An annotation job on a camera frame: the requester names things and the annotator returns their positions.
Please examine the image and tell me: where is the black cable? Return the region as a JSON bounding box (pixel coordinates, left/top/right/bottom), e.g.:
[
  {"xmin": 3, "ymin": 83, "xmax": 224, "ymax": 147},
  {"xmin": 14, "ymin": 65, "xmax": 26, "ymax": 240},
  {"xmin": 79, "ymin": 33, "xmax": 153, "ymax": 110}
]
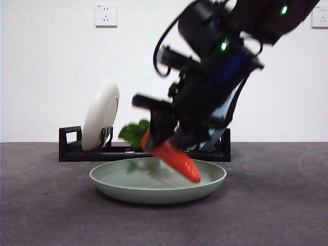
[{"xmin": 153, "ymin": 11, "xmax": 187, "ymax": 77}]

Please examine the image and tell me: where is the white plate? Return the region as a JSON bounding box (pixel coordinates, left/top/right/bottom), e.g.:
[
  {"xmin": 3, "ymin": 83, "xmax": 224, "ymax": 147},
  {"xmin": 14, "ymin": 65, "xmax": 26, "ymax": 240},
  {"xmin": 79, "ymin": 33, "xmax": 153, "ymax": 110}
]
[{"xmin": 81, "ymin": 78, "xmax": 120, "ymax": 152}]

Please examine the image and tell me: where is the blue plate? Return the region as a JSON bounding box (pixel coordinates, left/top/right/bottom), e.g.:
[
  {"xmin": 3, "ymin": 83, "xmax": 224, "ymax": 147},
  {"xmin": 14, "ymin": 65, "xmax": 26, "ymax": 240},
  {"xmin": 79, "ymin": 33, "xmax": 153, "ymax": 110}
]
[{"xmin": 198, "ymin": 88, "xmax": 240, "ymax": 152}]

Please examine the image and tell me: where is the green plate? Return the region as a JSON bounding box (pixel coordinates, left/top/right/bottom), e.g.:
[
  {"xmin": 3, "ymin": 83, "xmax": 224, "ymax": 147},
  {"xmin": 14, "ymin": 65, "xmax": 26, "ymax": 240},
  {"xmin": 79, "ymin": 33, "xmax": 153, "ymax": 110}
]
[{"xmin": 89, "ymin": 158, "xmax": 228, "ymax": 205}]

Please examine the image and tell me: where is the black plate rack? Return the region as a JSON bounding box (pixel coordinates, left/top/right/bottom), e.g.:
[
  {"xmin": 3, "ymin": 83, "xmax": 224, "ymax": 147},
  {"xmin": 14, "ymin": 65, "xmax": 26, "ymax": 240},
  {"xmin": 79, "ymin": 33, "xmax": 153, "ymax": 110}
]
[{"xmin": 58, "ymin": 126, "xmax": 231, "ymax": 162}]

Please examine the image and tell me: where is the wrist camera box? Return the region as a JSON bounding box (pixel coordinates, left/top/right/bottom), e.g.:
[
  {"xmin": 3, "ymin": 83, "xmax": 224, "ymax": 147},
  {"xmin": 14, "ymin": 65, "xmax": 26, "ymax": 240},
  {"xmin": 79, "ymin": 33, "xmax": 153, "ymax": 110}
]
[{"xmin": 158, "ymin": 45, "xmax": 199, "ymax": 71}]

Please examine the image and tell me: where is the orange carrot with green leaves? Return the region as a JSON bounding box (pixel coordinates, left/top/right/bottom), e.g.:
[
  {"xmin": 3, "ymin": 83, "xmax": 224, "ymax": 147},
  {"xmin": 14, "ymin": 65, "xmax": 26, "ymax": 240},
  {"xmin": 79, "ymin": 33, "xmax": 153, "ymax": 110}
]
[{"xmin": 118, "ymin": 119, "xmax": 201, "ymax": 183}]

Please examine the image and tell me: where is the white wall socket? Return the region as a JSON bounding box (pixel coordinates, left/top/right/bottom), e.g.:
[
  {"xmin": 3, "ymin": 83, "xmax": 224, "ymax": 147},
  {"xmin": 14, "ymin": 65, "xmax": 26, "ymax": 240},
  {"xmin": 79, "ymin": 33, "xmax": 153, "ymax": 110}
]
[
  {"xmin": 311, "ymin": 5, "xmax": 328, "ymax": 29},
  {"xmin": 95, "ymin": 4, "xmax": 118, "ymax": 28}
]

